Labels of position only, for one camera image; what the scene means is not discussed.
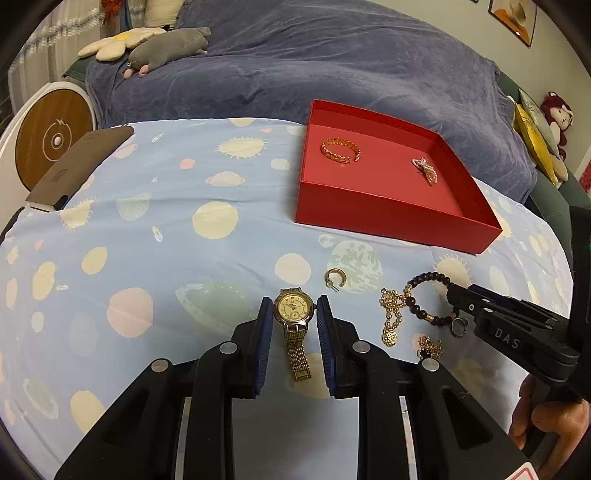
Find dark beaded bracelet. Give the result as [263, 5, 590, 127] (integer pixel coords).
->
[403, 270, 463, 326]

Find gold wrist watch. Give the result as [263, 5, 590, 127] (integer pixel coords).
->
[273, 287, 315, 382]

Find small gold chain piece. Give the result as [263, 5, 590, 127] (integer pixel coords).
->
[417, 335, 445, 361]

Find gold hoop earring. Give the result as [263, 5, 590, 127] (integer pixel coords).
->
[324, 268, 348, 291]

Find gold chain necklace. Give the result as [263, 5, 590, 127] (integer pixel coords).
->
[379, 287, 408, 348]

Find red jewelry tray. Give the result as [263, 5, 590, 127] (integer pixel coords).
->
[294, 99, 502, 254]

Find right hand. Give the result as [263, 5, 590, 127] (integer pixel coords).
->
[509, 375, 590, 455]

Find light blue planet sheet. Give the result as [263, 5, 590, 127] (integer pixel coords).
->
[1, 119, 572, 479]

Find green sofa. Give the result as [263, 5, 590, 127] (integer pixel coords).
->
[498, 73, 590, 259]

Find pink pearl hair clip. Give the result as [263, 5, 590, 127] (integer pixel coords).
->
[412, 157, 439, 186]

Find gold yellow pillow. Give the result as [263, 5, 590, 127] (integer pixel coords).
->
[515, 103, 559, 187]

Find grey green pillow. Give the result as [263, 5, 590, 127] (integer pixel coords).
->
[519, 89, 560, 157]

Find red monkey plush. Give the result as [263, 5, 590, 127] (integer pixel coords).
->
[541, 91, 574, 160]

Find blue grey velvet blanket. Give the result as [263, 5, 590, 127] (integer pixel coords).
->
[86, 1, 537, 202]

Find brown flat case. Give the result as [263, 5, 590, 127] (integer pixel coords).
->
[26, 125, 134, 212]

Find white round wooden table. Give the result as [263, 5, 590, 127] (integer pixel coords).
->
[0, 81, 96, 225]

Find grey plush toy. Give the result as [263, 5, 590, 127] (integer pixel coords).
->
[123, 27, 211, 79]

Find flower shaped cushion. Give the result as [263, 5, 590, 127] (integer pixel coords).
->
[77, 27, 165, 62]

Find white sheer curtain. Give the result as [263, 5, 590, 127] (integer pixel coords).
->
[8, 0, 104, 112]

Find red bow tieback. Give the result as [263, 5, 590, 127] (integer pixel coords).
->
[100, 0, 123, 25]

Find orange gold chain bracelet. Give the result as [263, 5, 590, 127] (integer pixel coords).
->
[320, 137, 362, 164]

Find framed wall picture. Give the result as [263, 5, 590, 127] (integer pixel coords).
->
[489, 0, 538, 47]

